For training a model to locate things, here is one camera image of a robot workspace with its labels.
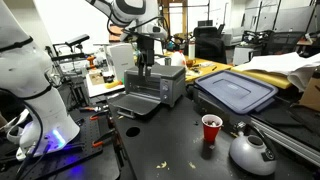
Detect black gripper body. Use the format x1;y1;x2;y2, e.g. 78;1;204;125
136;34;157;68

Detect grey microwave door with handle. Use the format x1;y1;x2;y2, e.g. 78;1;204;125
107;92;162;120

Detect grey microwave oven body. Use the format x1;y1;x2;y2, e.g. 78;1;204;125
123;63;187;109

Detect white rectangular box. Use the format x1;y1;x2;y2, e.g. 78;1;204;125
106;43;137;83

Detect yellow banana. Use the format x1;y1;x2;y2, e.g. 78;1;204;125
104;79;124;90

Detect white plastic bottle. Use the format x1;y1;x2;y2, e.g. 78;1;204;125
187;39;197;61

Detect orange power drill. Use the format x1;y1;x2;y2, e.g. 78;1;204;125
85;55;98;71

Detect black office chair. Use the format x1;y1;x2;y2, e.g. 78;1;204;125
192;25;228;65

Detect black clamp with orange tip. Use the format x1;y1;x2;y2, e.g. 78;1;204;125
87;111;110;122
91;129;117;150

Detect red plastic cup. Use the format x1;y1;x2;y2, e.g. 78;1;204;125
201;113;224;145

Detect blue plastic bin lid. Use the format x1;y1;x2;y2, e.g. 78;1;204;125
194;69;280;115

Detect black perforated breadboard plate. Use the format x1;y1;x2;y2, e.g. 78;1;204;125
0;112;105;180

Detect yellow foam board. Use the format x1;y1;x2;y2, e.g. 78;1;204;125
230;67;294;90

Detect white paper stack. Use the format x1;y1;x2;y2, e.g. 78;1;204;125
233;51;320;93

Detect black mesh chair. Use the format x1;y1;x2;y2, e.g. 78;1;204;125
262;30;307;57

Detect brown cardboard box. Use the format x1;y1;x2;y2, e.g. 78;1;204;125
298;75;320;113

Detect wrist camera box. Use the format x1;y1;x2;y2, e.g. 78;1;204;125
142;24;169;42

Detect silver kettle with black handle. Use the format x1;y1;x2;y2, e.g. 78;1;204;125
228;128;278;177

